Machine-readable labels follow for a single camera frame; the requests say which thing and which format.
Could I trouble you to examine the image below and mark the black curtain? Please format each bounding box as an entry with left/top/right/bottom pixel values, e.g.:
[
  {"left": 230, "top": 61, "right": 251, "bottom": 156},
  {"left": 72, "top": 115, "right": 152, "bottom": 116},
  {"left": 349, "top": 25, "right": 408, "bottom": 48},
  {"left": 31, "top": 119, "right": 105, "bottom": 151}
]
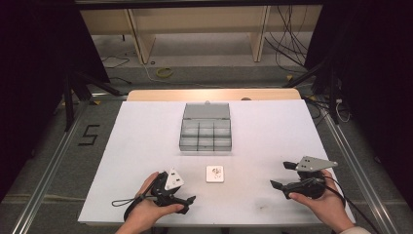
[
  {"left": 0, "top": 0, "right": 111, "bottom": 203},
  {"left": 304, "top": 0, "right": 413, "bottom": 198}
]

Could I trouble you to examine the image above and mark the black floor cable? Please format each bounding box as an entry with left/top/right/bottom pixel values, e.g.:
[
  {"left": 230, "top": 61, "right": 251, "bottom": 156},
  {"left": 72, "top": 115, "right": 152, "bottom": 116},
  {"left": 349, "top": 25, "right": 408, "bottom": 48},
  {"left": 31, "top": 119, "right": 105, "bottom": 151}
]
[{"left": 100, "top": 55, "right": 131, "bottom": 70}]

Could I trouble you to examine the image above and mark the person's left hand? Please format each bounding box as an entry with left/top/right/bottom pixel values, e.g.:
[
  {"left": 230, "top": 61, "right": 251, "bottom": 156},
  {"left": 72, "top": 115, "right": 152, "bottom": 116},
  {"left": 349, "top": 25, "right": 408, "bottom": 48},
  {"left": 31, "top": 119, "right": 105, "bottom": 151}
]
[{"left": 124, "top": 171, "right": 185, "bottom": 232}]

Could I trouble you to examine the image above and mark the wooden table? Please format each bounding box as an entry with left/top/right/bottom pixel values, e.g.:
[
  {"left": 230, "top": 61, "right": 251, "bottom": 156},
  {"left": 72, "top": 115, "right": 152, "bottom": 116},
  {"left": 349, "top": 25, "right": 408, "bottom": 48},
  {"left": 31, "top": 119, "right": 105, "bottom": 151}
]
[{"left": 126, "top": 88, "right": 302, "bottom": 102}]

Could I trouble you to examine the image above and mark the black gripper strap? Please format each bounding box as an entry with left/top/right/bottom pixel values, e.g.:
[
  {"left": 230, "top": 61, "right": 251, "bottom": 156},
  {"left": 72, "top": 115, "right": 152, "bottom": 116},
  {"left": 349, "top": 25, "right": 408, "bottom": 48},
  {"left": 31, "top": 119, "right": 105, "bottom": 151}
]
[{"left": 111, "top": 180, "right": 154, "bottom": 222}]

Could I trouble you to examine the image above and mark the light wooden desk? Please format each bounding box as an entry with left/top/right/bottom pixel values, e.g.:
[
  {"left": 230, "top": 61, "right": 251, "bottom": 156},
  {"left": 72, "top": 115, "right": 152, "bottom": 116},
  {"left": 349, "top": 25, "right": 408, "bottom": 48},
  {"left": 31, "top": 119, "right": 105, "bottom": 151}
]
[{"left": 79, "top": 4, "right": 323, "bottom": 65}]

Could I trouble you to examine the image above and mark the small white square tray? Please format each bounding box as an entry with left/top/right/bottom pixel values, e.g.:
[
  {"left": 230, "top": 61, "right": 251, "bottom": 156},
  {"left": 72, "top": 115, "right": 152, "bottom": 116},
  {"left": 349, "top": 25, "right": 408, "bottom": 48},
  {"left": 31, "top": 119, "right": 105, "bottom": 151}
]
[{"left": 206, "top": 165, "right": 225, "bottom": 184}]

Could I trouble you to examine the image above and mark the black metal stand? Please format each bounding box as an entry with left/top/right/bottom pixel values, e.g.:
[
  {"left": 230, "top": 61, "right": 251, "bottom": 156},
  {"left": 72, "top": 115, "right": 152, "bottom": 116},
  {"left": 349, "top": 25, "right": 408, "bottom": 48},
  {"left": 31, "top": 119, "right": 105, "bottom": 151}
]
[
  {"left": 62, "top": 70, "right": 129, "bottom": 133},
  {"left": 282, "top": 57, "right": 341, "bottom": 126}
]

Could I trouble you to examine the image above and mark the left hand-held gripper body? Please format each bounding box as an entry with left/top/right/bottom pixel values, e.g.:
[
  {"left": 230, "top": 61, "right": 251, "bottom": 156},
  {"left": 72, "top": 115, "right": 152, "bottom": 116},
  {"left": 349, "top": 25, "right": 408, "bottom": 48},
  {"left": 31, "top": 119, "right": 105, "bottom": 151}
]
[{"left": 149, "top": 167, "right": 185, "bottom": 209}]

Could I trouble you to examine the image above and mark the yellow tape roll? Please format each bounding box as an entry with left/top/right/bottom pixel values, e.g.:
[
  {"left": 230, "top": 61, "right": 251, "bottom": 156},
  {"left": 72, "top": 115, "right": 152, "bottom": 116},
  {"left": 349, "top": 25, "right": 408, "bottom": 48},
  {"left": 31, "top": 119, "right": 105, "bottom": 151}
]
[{"left": 155, "top": 66, "right": 174, "bottom": 79}]

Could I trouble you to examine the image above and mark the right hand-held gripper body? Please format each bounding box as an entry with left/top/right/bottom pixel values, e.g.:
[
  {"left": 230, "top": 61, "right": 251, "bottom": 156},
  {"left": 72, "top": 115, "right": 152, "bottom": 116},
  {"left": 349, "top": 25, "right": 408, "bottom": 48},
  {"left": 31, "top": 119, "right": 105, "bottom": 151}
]
[{"left": 282, "top": 155, "right": 339, "bottom": 200}]

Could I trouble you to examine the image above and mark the white plug with cable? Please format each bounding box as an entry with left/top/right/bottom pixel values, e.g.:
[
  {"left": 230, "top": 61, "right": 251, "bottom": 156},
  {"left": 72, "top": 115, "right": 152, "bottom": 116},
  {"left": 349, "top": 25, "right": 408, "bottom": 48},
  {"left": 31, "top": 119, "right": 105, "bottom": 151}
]
[{"left": 334, "top": 97, "right": 353, "bottom": 125}]

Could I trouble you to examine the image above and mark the person's right hand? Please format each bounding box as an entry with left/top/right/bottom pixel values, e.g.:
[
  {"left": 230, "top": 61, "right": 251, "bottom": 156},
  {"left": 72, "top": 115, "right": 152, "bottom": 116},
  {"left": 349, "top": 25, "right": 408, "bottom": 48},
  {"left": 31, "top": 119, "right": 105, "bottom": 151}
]
[{"left": 287, "top": 169, "right": 356, "bottom": 234}]

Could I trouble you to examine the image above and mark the white floor cable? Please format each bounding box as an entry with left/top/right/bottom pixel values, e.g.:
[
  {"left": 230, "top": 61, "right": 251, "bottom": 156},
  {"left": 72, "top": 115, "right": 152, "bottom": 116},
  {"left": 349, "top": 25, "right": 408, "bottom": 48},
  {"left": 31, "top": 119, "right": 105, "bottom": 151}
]
[{"left": 141, "top": 60, "right": 228, "bottom": 90}]

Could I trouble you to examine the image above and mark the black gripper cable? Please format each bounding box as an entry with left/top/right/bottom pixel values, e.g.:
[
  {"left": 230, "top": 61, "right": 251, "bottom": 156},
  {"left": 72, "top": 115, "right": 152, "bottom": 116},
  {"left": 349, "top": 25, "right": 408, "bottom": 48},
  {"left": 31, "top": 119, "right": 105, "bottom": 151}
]
[{"left": 319, "top": 175, "right": 382, "bottom": 234}]

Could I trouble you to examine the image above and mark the bundle of black cables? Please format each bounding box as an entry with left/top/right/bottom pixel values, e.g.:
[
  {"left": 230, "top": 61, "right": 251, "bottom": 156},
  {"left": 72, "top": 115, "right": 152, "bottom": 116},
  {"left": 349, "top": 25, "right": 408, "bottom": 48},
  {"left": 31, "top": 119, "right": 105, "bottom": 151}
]
[{"left": 263, "top": 5, "right": 310, "bottom": 69}]

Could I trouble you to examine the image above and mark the clear plastic compartment box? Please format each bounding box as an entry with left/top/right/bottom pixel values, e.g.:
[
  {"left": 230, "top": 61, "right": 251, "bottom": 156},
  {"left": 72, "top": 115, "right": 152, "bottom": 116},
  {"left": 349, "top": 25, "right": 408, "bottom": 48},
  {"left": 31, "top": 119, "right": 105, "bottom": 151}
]
[{"left": 178, "top": 101, "right": 233, "bottom": 153}]

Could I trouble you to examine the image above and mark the aluminium floor rail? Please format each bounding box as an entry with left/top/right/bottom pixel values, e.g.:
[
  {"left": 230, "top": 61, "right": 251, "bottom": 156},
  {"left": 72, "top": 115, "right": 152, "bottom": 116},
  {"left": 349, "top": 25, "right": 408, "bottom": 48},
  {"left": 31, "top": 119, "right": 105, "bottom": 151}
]
[
  {"left": 11, "top": 99, "right": 91, "bottom": 234},
  {"left": 320, "top": 106, "right": 393, "bottom": 234}
]

